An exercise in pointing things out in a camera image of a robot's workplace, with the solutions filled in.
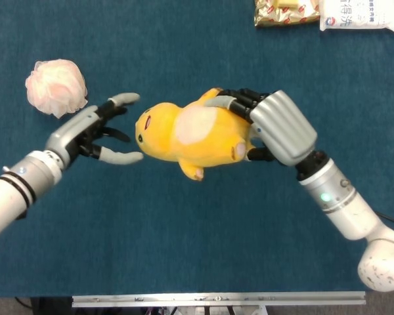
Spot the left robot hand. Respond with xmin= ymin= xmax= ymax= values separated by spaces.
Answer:
xmin=45 ymin=92 xmax=144 ymax=171

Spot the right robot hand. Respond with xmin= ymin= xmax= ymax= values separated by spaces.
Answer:
xmin=204 ymin=87 xmax=318 ymax=168

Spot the yellow plush toy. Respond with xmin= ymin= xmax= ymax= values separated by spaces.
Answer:
xmin=134 ymin=87 xmax=256 ymax=182

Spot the pink mesh bath sponge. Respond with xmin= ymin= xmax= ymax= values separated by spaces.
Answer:
xmin=24 ymin=58 xmax=89 ymax=119

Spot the gold red-printed snack package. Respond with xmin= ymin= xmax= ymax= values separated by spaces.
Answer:
xmin=254 ymin=0 xmax=320 ymax=28

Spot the blue table cloth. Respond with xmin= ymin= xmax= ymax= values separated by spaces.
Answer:
xmin=0 ymin=0 xmax=394 ymax=298

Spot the white printed plastic bag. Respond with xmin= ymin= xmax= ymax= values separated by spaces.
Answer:
xmin=318 ymin=0 xmax=394 ymax=33

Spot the black cable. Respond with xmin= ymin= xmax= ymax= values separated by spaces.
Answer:
xmin=377 ymin=211 xmax=394 ymax=228

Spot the aluminium profile rail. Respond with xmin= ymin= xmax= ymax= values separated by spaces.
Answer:
xmin=72 ymin=291 xmax=366 ymax=308

